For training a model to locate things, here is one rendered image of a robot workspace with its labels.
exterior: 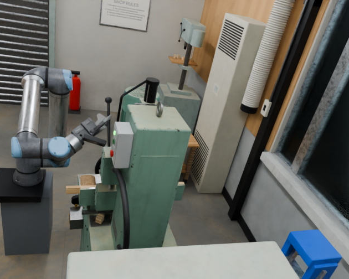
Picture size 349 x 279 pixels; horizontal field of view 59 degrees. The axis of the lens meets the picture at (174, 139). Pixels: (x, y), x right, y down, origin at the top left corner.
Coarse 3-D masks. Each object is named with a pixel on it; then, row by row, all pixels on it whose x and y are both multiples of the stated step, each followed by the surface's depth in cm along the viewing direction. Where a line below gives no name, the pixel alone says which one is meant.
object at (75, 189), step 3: (183, 183) 188; (66, 186) 165; (69, 186) 165; (72, 186) 166; (75, 186) 166; (78, 186) 167; (81, 186) 167; (84, 186) 168; (66, 189) 164; (69, 189) 164; (72, 189) 165; (75, 189) 166; (78, 189) 166; (66, 192) 165; (69, 192) 165; (72, 192) 166; (75, 192) 166; (78, 192) 167
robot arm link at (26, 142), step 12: (36, 72) 166; (24, 84) 161; (36, 84) 161; (24, 96) 152; (36, 96) 154; (24, 108) 145; (36, 108) 148; (24, 120) 139; (36, 120) 143; (24, 132) 133; (36, 132) 138; (12, 144) 127; (24, 144) 128; (36, 144) 130; (12, 156) 129; (24, 156) 130; (36, 156) 131
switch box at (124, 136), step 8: (120, 128) 118; (128, 128) 120; (120, 136) 116; (128, 136) 117; (112, 144) 125; (120, 144) 117; (128, 144) 118; (120, 152) 119; (128, 152) 120; (120, 160) 121; (128, 160) 122
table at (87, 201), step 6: (78, 174) 182; (84, 174) 183; (90, 174) 184; (96, 174) 185; (78, 180) 177; (96, 180) 180; (84, 198) 166; (90, 198) 167; (174, 198) 186; (180, 198) 188; (84, 204) 168; (90, 204) 169
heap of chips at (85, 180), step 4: (80, 176) 181; (84, 176) 178; (88, 176) 178; (92, 176) 179; (80, 180) 177; (84, 180) 174; (88, 180) 174; (92, 180) 175; (80, 184) 174; (84, 184) 172; (88, 184) 173; (92, 184) 174
